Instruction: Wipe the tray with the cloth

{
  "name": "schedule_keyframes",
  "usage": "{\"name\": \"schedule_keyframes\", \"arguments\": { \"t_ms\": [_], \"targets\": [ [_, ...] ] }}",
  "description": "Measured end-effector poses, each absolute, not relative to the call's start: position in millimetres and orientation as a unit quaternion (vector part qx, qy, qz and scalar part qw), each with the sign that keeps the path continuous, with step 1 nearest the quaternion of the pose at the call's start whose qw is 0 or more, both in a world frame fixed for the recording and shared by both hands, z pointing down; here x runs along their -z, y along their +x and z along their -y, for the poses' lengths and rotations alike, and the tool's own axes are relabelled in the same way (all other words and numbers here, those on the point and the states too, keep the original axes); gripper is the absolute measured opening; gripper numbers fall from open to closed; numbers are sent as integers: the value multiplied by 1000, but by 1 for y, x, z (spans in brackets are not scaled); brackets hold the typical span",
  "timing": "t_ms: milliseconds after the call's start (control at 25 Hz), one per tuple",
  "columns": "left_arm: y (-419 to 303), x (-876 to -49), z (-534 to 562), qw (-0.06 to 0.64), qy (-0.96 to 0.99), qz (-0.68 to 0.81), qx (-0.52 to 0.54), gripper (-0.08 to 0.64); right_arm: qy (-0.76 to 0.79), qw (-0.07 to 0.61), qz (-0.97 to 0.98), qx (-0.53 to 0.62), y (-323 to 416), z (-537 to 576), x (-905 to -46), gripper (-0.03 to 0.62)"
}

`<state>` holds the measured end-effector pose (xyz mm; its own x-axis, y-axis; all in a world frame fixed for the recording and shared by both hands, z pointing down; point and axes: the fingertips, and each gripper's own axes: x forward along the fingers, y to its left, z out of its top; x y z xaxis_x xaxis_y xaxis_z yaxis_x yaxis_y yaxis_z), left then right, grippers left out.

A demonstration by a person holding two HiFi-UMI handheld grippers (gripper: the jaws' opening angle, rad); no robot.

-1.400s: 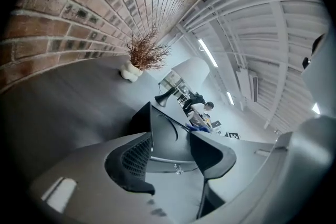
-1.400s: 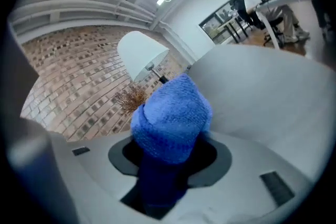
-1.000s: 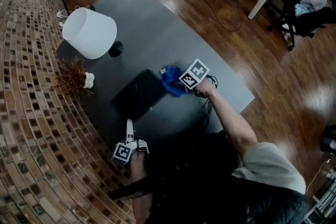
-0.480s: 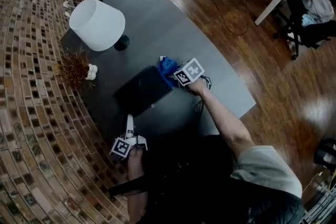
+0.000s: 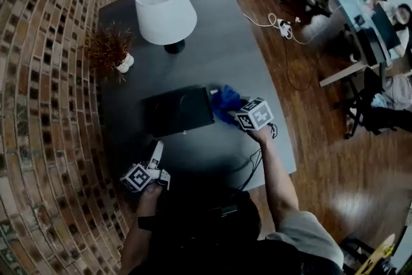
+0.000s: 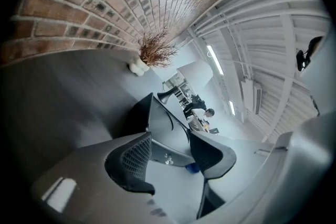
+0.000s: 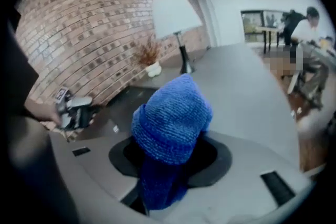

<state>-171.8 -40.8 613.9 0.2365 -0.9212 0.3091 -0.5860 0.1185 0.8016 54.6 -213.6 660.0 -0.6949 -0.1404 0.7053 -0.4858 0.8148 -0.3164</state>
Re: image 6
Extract white bulbous vase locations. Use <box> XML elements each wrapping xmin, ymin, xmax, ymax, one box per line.
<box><xmin>128</xmin><ymin>57</ymin><xmax>151</xmax><ymax>77</ymax></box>

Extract dried brown branches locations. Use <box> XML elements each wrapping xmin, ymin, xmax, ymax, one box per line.
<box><xmin>138</xmin><ymin>29</ymin><xmax>179</xmax><ymax>69</ymax></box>

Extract white air conditioner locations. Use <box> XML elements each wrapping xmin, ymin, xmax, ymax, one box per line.
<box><xmin>240</xmin><ymin>78</ymin><xmax>263</xmax><ymax>115</ymax></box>

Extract white lamp shade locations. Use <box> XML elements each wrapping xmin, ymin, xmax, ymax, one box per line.
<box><xmin>176</xmin><ymin>60</ymin><xmax>213</xmax><ymax>88</ymax></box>

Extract blue cloth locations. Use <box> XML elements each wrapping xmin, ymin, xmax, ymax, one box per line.
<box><xmin>185</xmin><ymin>162</ymin><xmax>202</xmax><ymax>174</ymax></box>

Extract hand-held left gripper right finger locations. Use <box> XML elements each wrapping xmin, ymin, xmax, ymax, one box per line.
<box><xmin>188</xmin><ymin>132</ymin><xmax>237</xmax><ymax>220</ymax></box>

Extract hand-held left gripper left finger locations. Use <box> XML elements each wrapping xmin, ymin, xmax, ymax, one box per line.
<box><xmin>104</xmin><ymin>132</ymin><xmax>156</xmax><ymax>196</ymax></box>

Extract cluttered shelf unit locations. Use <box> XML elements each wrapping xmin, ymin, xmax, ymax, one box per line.
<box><xmin>164</xmin><ymin>72</ymin><xmax>194</xmax><ymax>107</ymax></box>

